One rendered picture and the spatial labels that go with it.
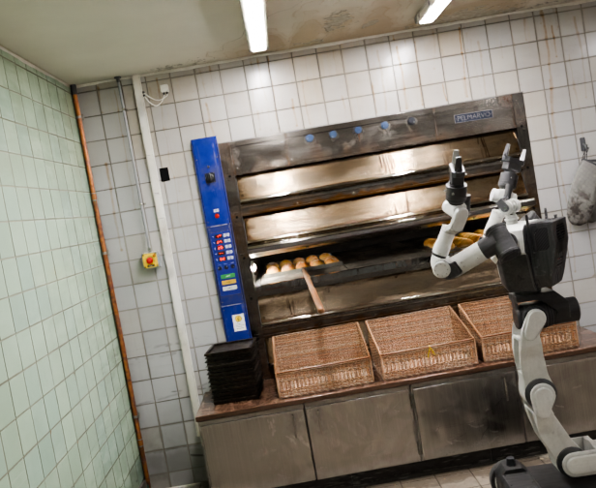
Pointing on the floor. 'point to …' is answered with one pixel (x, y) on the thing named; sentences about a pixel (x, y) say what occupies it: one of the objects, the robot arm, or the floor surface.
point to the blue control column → (204, 151)
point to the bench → (405, 422)
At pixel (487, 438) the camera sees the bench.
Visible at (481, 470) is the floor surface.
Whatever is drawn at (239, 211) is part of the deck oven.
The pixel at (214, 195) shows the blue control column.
